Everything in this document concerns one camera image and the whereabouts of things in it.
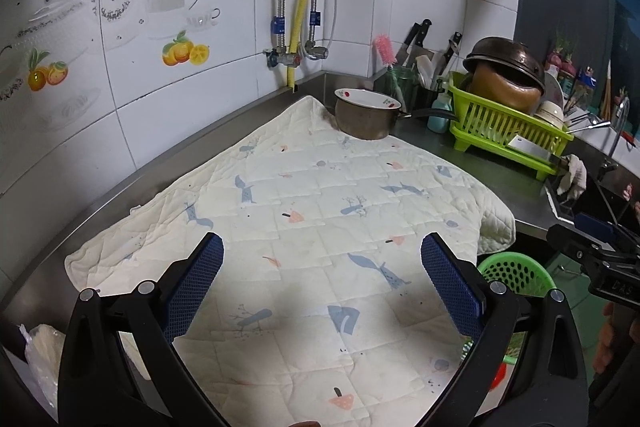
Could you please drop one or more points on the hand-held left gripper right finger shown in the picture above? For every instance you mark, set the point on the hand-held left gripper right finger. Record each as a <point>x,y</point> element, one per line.
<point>450,287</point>

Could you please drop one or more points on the steel saucepan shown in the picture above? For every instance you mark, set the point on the steel saucepan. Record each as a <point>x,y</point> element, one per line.
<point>365,124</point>

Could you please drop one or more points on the green plastic basket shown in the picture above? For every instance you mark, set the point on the green plastic basket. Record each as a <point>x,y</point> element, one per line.
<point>520,272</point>

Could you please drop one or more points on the steel sink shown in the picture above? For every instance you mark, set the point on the steel sink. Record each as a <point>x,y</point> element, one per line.
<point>600,202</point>

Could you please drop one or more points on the black utensil holder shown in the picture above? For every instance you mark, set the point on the black utensil holder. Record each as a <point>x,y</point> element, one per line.
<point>429,99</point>

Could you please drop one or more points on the person's right hand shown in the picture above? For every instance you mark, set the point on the person's right hand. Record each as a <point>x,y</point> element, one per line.
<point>605,337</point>

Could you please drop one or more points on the orange wrapper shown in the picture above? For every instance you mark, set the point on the orange wrapper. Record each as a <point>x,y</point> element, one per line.
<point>499,377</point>

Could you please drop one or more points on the white printed plate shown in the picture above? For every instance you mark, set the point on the white printed plate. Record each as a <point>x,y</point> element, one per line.
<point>367,98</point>

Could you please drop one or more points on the white plastic bag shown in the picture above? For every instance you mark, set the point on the white plastic bag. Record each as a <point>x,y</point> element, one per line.
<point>45,367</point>

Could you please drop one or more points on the brown pot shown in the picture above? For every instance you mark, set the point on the brown pot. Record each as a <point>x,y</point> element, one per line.
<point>500,89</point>

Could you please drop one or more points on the green dish rack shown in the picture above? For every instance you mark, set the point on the green dish rack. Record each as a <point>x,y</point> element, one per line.
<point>500,127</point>

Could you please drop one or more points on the cream bowl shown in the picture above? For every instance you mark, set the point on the cream bowl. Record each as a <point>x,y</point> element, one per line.
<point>550,114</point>

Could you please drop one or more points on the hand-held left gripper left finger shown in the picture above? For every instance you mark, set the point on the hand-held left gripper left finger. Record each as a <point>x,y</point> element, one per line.
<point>195,287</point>

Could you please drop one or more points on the cleaver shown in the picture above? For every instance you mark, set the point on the cleaver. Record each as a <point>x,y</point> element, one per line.
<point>522,146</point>

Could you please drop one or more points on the dark wok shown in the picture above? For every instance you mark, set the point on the dark wok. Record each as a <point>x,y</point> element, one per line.
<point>505,52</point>

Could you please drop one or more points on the white rag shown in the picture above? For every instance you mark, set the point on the white rag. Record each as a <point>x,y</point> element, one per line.
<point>572,177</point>

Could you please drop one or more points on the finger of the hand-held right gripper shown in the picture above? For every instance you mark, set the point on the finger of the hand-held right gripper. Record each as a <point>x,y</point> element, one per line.
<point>570,239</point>
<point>595,227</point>

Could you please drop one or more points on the green glass jar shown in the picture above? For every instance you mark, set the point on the green glass jar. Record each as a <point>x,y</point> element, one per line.
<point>402,87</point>

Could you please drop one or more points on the teal bottle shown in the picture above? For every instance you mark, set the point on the teal bottle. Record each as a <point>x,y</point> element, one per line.
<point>439,117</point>

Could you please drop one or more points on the cream quilted mat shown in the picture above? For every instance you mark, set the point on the cream quilted mat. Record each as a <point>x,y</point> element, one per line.
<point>310,207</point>

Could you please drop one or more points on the pink bottle brush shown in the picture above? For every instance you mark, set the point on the pink bottle brush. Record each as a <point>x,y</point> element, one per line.
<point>385,49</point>

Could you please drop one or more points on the steel faucet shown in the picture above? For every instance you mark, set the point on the steel faucet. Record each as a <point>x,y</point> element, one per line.
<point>617,132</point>

